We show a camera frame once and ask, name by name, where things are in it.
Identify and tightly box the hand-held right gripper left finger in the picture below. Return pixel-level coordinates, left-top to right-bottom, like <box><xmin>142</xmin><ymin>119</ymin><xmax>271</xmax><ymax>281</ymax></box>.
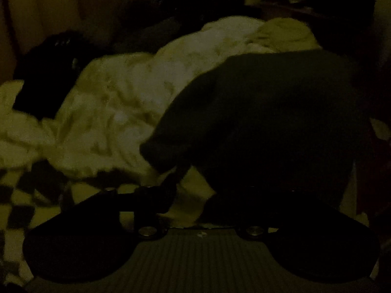
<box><xmin>63</xmin><ymin>165</ymin><xmax>187</xmax><ymax>239</ymax></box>

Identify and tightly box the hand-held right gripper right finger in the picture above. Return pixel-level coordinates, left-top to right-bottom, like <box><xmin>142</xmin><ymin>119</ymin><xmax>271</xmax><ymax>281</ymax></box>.
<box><xmin>200</xmin><ymin>189</ymin><xmax>339</xmax><ymax>240</ymax></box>

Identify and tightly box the dark green garment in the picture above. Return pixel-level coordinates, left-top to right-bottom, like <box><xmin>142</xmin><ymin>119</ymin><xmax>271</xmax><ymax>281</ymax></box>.
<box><xmin>140</xmin><ymin>50</ymin><xmax>378</xmax><ymax>220</ymax></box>

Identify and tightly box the white duvet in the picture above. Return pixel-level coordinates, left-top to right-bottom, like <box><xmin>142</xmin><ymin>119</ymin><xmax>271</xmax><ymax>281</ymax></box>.
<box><xmin>0</xmin><ymin>17</ymin><xmax>275</xmax><ymax>180</ymax></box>

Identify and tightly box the grey garment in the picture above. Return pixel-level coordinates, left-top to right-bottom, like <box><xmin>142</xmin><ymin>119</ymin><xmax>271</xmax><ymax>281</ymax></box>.
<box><xmin>113</xmin><ymin>0</ymin><xmax>214</xmax><ymax>52</ymax></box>

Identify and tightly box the yellow pillow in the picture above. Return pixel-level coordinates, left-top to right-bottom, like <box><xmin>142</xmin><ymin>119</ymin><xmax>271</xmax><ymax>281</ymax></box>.
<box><xmin>247</xmin><ymin>17</ymin><xmax>323</xmax><ymax>52</ymax></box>

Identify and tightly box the beige wardrobe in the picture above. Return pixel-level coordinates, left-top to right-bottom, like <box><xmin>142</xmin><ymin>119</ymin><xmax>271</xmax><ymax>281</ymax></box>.
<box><xmin>0</xmin><ymin>0</ymin><xmax>153</xmax><ymax>80</ymax></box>

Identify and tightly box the dark wooden cabinet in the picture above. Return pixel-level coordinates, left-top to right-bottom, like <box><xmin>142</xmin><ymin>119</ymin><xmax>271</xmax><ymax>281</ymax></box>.
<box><xmin>244</xmin><ymin>0</ymin><xmax>376</xmax><ymax>25</ymax></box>

